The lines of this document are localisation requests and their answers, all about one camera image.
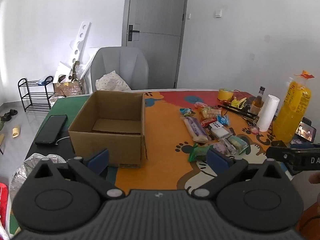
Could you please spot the cardboard box with packaging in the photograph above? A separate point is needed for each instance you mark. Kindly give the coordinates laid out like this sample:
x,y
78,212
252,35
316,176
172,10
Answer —
x,y
68,87

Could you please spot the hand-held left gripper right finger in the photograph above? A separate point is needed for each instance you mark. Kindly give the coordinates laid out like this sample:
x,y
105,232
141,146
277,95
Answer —
x,y
217,161

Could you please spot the orange ball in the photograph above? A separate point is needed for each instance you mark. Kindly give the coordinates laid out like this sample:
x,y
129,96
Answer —
x,y
311,220

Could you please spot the white orange paper bag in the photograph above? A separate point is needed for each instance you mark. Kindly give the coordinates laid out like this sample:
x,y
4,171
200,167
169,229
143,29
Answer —
x,y
57,101

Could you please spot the brown glass bottle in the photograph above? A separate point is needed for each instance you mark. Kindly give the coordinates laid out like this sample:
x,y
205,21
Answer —
x,y
257,103

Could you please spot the dotted white pillow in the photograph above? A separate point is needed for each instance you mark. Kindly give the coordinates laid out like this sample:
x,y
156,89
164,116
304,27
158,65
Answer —
x,y
112,82

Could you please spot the white light switch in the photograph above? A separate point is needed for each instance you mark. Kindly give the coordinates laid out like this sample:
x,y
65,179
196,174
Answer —
x,y
218,13

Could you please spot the grey armchair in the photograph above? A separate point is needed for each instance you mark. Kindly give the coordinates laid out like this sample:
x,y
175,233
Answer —
x,y
130,65

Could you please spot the tall white foam board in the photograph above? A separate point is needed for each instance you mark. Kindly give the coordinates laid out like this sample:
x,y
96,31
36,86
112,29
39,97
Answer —
x,y
81,38

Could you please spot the white paper roll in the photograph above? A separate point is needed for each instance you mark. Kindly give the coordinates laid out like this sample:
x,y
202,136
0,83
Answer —
x,y
268,112

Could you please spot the black smartphone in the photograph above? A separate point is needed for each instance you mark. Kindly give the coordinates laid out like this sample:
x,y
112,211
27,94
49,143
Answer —
x,y
51,129

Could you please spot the blue plastic bag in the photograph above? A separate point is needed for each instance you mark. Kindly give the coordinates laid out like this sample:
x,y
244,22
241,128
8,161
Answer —
x,y
45,80

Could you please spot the large yellow drink bottle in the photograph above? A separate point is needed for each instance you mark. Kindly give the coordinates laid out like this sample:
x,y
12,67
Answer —
x,y
292,115

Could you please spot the pink sausage snack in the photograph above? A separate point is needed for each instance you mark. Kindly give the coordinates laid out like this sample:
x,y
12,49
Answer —
x,y
200,105

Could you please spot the person's right hand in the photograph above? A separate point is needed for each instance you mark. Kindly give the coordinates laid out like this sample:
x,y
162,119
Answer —
x,y
315,178

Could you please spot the silver foil bag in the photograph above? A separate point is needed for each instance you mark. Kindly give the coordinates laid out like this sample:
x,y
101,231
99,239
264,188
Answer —
x,y
25,170

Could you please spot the long purple snack packet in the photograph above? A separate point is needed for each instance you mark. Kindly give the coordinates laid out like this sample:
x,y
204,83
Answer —
x,y
196,130

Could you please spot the yellow clip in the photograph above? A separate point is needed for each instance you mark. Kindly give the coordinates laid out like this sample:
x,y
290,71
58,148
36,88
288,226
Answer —
x,y
238,102

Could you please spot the light green cake packet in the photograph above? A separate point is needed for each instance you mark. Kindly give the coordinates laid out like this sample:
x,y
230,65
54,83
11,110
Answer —
x,y
238,143

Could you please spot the small pink candy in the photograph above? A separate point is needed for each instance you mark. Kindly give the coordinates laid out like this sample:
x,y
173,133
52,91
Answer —
x,y
253,130

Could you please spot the black shoe rack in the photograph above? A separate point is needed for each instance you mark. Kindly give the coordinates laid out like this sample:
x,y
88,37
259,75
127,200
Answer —
x,y
26,81

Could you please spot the small blue snack packet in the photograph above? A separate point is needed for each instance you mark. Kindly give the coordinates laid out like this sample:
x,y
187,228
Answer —
x,y
223,120

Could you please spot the blue green snack packet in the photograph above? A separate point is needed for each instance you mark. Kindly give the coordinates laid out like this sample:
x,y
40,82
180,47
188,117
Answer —
x,y
187,111

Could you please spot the brown cardboard box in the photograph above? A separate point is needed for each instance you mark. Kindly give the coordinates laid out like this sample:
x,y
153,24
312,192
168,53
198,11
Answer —
x,y
107,145

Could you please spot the black rod bundle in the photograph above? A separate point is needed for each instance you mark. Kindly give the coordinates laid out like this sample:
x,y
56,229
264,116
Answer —
x,y
237,111

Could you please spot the white packet with black label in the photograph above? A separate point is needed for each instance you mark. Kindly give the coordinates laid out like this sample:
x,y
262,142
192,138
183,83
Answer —
x,y
220,130

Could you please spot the red plastic bag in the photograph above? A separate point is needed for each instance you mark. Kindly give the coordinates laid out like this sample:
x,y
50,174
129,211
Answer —
x,y
3,200

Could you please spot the grey door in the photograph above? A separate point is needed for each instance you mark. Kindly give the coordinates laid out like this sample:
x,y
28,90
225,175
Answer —
x,y
155,35

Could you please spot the yellow slipper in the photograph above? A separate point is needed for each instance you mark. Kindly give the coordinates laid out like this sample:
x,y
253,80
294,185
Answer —
x,y
16,132
1,139

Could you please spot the colourful cartoon table mat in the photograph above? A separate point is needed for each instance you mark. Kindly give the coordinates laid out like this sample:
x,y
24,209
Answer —
x,y
162,130

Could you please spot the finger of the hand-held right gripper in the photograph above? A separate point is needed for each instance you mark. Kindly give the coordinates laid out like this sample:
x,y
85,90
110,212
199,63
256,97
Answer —
x,y
277,153

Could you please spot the red snack bar packet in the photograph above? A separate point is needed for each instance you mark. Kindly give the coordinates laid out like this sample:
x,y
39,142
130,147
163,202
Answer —
x,y
208,122

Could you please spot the clear purple snack packet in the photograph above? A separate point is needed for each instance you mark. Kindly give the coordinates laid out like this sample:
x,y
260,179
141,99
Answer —
x,y
223,148

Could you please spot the dark sandals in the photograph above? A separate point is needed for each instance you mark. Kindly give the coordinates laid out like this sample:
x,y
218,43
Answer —
x,y
9,114

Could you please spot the clear cracker packet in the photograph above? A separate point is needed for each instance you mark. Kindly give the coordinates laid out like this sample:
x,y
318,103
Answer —
x,y
207,112

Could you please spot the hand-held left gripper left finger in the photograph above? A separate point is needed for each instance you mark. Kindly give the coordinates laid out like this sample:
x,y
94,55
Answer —
x,y
98,161

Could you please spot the white foam piece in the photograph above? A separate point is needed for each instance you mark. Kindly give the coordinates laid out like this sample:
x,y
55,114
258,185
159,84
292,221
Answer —
x,y
62,68

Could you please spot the yellow tape roll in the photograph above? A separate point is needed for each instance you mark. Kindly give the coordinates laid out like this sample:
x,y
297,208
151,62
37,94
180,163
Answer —
x,y
225,94

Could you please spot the phone showing video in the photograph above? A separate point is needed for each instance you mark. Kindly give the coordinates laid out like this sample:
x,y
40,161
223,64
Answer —
x,y
305,130

